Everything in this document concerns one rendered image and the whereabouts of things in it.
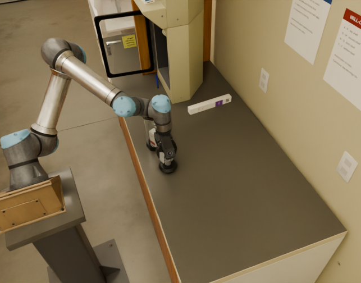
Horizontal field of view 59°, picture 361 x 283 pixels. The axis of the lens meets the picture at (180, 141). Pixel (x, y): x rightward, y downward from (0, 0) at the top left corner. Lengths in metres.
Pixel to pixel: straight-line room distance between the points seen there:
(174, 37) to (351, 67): 0.85
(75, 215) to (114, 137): 1.74
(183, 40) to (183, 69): 0.18
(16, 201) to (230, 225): 0.86
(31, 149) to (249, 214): 0.95
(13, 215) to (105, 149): 1.70
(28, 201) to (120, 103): 0.55
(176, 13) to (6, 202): 1.11
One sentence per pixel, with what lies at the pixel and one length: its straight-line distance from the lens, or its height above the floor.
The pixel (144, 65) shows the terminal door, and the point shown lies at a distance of 2.10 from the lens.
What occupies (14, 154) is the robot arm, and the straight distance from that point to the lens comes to 1.45.
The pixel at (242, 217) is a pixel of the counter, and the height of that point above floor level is 0.94.
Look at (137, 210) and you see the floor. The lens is 2.57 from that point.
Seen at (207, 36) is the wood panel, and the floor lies 1.12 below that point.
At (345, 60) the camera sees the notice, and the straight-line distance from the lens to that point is 1.27.
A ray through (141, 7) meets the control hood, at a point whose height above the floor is 1.51.
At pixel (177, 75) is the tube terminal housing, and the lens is 1.81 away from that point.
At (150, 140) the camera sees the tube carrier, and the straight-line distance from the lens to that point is 1.59.
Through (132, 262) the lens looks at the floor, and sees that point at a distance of 2.37.
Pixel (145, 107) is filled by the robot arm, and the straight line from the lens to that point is 1.31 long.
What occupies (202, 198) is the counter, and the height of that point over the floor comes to 0.94.
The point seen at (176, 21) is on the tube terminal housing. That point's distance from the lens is 1.67.
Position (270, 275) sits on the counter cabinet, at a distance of 1.49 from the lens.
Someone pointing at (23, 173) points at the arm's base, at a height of 1.15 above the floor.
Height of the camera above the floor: 2.12
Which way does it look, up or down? 45 degrees down
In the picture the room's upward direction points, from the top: 3 degrees counter-clockwise
